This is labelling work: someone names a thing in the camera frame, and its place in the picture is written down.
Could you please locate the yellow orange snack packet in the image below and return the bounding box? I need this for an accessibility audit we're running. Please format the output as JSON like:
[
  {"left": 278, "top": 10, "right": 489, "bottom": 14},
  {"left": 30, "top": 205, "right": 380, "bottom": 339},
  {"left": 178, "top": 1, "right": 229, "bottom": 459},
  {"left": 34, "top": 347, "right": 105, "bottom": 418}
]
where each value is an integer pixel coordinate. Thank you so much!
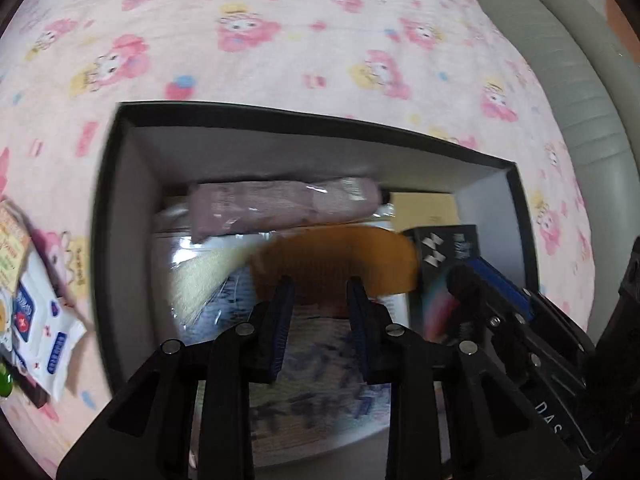
[{"left": 0, "top": 199, "right": 32, "bottom": 306}]

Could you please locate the grey padded headboard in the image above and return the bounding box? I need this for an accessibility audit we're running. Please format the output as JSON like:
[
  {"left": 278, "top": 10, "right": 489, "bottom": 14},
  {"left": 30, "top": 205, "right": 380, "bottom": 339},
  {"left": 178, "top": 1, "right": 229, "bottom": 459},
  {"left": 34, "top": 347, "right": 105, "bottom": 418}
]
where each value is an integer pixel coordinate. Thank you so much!
[{"left": 442, "top": 0, "right": 640, "bottom": 341}]

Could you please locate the pink printed bed sheet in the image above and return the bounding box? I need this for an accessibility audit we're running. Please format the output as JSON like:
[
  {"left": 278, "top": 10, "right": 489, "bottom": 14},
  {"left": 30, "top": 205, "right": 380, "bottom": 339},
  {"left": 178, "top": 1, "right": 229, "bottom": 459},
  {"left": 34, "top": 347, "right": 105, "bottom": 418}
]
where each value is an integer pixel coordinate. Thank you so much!
[{"left": 0, "top": 0, "right": 596, "bottom": 480}]

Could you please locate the white wet wipes pack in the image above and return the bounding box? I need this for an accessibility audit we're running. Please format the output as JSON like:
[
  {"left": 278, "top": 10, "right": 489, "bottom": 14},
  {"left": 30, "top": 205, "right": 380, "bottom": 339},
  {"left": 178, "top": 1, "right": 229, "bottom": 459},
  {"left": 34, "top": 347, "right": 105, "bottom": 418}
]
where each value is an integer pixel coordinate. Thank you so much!
[{"left": 12, "top": 265, "right": 87, "bottom": 403}]

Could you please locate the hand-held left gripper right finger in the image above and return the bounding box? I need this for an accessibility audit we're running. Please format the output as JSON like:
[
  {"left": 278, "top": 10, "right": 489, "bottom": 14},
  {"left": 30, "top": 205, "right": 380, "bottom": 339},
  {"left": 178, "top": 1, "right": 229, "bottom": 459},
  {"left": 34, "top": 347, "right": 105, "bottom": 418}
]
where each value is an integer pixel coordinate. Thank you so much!
[{"left": 346, "top": 277, "right": 583, "bottom": 480}]

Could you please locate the mauve tube packet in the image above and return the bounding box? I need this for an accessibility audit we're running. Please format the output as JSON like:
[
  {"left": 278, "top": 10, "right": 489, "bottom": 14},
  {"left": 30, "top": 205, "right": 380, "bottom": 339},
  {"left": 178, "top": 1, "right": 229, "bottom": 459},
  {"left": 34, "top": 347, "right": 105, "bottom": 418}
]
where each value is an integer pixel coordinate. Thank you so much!
[{"left": 187, "top": 176, "right": 385, "bottom": 241}]

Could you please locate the small black iridescent box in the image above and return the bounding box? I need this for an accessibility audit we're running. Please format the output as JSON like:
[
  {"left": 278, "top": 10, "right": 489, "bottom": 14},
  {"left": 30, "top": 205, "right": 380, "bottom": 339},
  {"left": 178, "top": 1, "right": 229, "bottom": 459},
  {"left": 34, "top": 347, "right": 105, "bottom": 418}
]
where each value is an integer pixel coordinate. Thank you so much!
[{"left": 402, "top": 224, "right": 483, "bottom": 346}]

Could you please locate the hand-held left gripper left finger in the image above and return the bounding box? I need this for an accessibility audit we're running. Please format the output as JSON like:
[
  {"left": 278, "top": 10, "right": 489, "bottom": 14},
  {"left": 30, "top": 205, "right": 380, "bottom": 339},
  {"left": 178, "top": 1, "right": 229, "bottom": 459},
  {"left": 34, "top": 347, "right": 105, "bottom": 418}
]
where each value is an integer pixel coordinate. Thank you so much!
[{"left": 56, "top": 277, "right": 296, "bottom": 480}]

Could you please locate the clear plastic noodle packet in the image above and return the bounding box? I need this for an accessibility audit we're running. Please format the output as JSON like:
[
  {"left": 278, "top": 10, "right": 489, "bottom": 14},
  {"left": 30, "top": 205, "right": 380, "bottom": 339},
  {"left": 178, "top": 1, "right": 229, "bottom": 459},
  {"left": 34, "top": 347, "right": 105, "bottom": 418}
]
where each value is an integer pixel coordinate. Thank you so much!
[{"left": 152, "top": 230, "right": 401, "bottom": 456}]

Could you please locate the dark brown packet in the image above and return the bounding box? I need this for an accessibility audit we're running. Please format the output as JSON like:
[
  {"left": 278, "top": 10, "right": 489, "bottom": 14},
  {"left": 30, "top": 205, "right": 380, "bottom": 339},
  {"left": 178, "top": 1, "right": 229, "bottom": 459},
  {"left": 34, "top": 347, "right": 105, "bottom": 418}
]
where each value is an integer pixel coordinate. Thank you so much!
[{"left": 9, "top": 350, "right": 51, "bottom": 409}]

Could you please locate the tan flat packet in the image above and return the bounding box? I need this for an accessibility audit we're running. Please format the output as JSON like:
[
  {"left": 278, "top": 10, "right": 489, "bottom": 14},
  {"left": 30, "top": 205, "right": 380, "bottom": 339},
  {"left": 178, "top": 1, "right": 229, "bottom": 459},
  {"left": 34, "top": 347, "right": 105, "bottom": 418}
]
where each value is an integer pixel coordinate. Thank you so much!
[{"left": 387, "top": 191, "right": 461, "bottom": 232}]

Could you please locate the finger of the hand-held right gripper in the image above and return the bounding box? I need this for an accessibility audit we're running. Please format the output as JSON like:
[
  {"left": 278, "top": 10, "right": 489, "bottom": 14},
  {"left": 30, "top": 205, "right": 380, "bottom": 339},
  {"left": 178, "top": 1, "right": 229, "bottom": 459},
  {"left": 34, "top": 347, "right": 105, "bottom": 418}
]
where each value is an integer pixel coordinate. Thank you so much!
[
  {"left": 446, "top": 264, "right": 552, "bottom": 387},
  {"left": 466, "top": 254, "right": 597, "bottom": 362}
]

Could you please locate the black cardboard box container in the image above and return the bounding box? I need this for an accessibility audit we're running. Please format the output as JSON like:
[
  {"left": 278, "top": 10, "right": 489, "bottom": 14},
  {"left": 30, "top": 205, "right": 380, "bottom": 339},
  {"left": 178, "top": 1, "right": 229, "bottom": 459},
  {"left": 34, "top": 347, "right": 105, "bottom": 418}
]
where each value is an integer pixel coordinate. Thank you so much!
[{"left": 90, "top": 101, "right": 542, "bottom": 468}]

